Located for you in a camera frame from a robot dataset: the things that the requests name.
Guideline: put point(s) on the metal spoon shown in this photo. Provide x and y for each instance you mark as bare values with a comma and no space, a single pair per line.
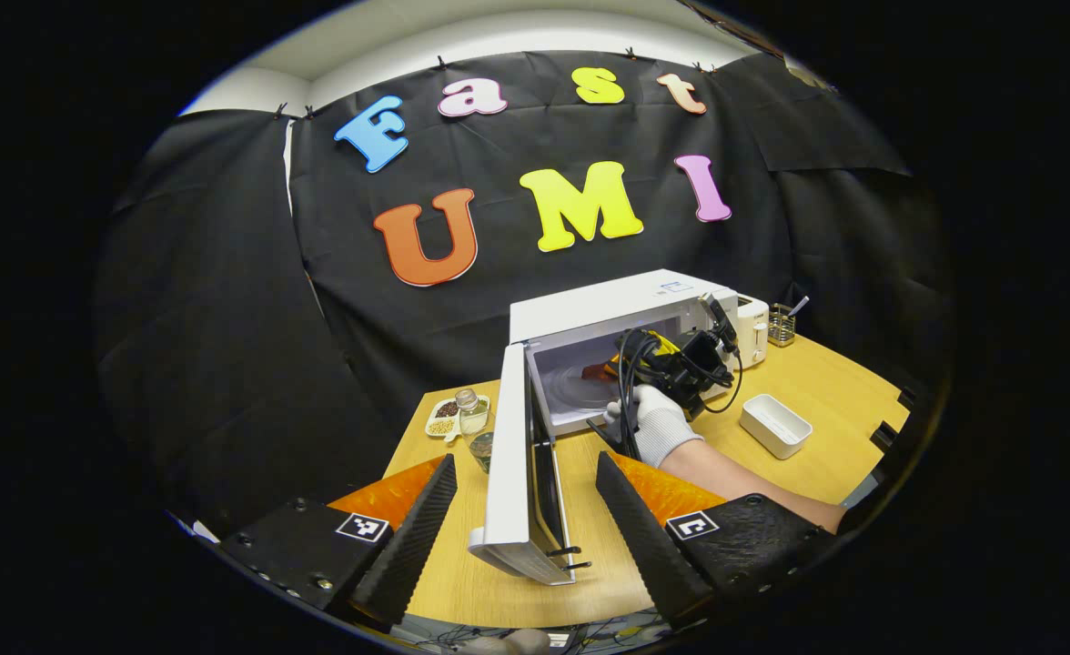
799,306

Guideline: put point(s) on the white toaster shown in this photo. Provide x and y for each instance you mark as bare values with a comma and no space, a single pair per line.
753,332

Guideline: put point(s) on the white rectangular tray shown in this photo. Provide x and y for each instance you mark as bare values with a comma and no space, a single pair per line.
774,426

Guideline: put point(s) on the white divided snack plate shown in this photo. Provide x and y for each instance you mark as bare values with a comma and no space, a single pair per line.
442,420

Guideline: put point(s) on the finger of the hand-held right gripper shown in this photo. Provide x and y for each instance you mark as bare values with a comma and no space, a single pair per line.
602,372

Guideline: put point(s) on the black backdrop cloth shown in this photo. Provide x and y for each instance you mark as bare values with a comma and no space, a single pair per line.
207,318

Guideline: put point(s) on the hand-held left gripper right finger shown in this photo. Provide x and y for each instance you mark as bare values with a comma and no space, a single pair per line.
649,546

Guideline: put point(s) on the clear plastic bottle green label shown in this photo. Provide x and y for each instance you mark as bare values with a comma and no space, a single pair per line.
473,420

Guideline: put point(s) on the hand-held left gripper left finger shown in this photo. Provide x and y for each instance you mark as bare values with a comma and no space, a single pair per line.
408,546

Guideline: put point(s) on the white microwave oven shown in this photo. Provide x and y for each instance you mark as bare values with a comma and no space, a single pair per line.
508,473

